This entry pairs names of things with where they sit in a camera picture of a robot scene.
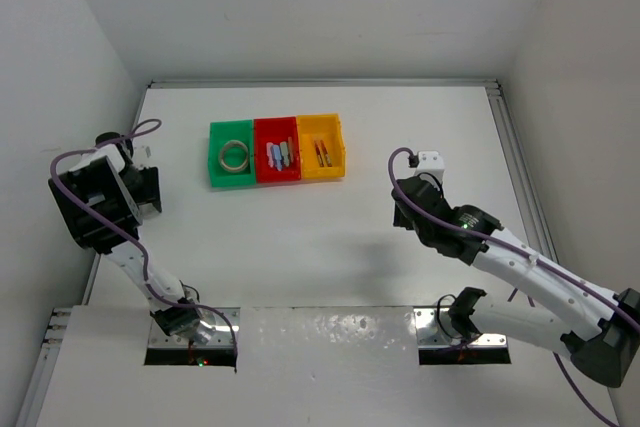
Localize pink gel pen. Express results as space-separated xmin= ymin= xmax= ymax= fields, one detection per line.
xmin=314 ymin=140 xmax=325 ymax=168

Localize orange pen cap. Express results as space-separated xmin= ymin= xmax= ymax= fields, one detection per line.
xmin=287 ymin=136 xmax=295 ymax=167

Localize green plastic bin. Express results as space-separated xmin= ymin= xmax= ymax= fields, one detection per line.
xmin=208 ymin=120 xmax=257 ymax=189

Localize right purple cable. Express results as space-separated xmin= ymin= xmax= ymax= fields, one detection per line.
xmin=388 ymin=146 xmax=640 ymax=427

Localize red gel pen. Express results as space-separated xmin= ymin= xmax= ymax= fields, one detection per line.
xmin=320 ymin=140 xmax=333 ymax=167

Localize yellow plastic bin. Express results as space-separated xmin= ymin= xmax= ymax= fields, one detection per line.
xmin=296 ymin=113 xmax=346 ymax=181

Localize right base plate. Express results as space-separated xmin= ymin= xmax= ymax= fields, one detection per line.
xmin=414 ymin=306 xmax=508 ymax=350

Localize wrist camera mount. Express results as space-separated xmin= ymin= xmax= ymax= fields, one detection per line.
xmin=132 ymin=145 xmax=151 ymax=163
xmin=409 ymin=150 xmax=445 ymax=183

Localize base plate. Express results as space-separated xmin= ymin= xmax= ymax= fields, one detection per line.
xmin=147 ymin=308 xmax=240 ymax=350
xmin=414 ymin=306 xmax=508 ymax=350

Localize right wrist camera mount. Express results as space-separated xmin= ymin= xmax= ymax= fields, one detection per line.
xmin=409 ymin=150 xmax=445 ymax=183

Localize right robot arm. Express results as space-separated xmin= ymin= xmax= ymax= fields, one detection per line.
xmin=392 ymin=176 xmax=639 ymax=388

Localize red plastic bin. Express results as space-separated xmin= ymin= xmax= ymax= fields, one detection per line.
xmin=253 ymin=116 xmax=302 ymax=184

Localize left base plate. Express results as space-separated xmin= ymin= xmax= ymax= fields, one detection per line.
xmin=147 ymin=308 xmax=240 ymax=350

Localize beige masking tape roll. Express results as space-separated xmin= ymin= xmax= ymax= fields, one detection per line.
xmin=218 ymin=139 xmax=249 ymax=174

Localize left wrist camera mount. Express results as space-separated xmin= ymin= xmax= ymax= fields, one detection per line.
xmin=132 ymin=145 xmax=151 ymax=163

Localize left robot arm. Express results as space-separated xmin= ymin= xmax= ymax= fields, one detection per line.
xmin=48 ymin=132 xmax=201 ymax=338

